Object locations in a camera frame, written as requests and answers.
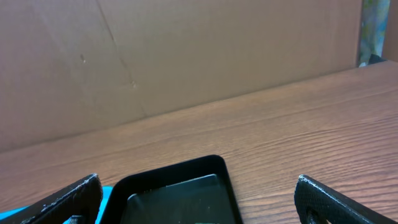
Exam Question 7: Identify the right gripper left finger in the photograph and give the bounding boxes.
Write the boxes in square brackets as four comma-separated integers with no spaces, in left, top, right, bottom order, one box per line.
[1,173,103,224]

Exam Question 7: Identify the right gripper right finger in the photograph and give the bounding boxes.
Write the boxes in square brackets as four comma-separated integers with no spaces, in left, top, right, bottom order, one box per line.
[294,175,397,224]

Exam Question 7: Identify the teal plastic tray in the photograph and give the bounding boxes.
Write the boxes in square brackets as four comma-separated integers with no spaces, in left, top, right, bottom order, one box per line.
[0,186,113,224]

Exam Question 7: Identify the black plastic tray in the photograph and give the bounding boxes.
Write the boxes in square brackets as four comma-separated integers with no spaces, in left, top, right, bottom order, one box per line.
[101,155,243,224]

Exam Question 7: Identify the brown cardboard backdrop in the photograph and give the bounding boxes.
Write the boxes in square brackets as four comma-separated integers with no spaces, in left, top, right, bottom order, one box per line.
[1,0,389,151]

